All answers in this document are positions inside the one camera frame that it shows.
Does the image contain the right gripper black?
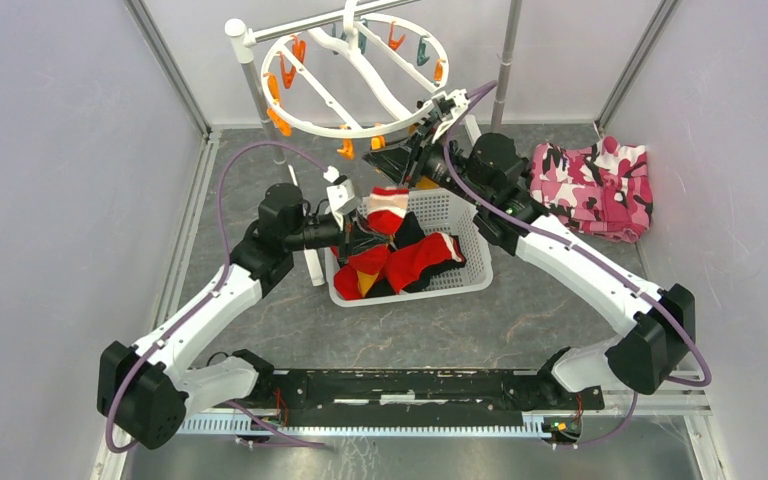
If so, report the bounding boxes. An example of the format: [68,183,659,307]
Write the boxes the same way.
[364,116,490,209]

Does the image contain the mustard yellow striped sock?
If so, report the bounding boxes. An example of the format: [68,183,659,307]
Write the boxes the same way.
[415,177,439,190]

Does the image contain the black ankle sock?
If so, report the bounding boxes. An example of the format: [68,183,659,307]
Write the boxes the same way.
[389,212,426,251]

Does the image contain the red snowflake christmas sock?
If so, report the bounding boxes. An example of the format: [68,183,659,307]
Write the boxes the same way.
[383,232,466,293]

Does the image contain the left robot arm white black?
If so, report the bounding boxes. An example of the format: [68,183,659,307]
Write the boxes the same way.
[97,176,359,453]

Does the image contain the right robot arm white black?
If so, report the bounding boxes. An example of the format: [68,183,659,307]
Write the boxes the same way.
[363,133,696,408]

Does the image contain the white round sock hanger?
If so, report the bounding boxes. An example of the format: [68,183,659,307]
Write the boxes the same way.
[269,8,456,136]

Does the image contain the orange clothes peg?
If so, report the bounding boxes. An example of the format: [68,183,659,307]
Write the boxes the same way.
[337,138,355,160]
[370,135,386,151]
[263,71,294,139]

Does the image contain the white plastic perforated basket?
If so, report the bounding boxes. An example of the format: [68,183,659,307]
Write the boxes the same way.
[322,188,493,308]

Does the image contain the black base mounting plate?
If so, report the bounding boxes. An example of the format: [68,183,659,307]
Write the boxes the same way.
[242,369,605,428]

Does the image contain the white metal drying rack stand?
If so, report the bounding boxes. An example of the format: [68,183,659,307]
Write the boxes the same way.
[224,0,524,287]

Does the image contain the pink camouflage garment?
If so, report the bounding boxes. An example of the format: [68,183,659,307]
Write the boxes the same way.
[528,136,654,243]

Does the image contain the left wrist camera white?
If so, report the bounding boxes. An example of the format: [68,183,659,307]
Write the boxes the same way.
[323,166,360,229]

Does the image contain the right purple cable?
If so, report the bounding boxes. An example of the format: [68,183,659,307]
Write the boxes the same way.
[442,79,714,449]

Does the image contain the purple cable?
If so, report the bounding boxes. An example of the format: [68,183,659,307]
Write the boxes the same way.
[442,79,714,449]
[104,140,332,454]

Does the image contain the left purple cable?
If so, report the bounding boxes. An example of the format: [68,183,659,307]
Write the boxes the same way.
[104,140,332,454]

